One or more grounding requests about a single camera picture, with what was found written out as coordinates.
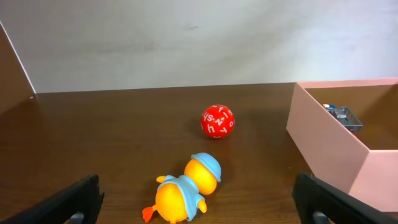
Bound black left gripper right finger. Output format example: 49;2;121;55
292;172;397;224

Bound red lettered ball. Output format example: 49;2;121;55
200;105;235;139

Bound red toy fire truck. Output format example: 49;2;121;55
322;104;363;137

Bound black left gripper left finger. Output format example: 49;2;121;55
2;174;104;224

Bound pink cardboard box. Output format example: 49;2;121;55
287;78;397;212

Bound orange toy duck blue hat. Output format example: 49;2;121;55
142;152;221;223

